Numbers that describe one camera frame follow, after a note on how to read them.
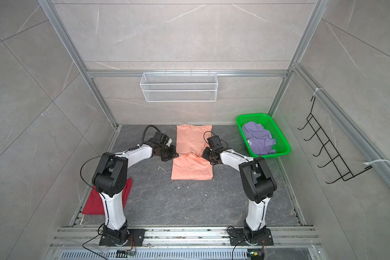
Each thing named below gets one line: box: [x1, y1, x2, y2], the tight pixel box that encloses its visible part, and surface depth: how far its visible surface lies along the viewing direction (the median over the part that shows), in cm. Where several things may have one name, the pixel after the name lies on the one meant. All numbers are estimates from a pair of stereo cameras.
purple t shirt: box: [241, 121, 276, 156], surface depth 109 cm
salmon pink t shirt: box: [171, 124, 213, 180], surface depth 100 cm
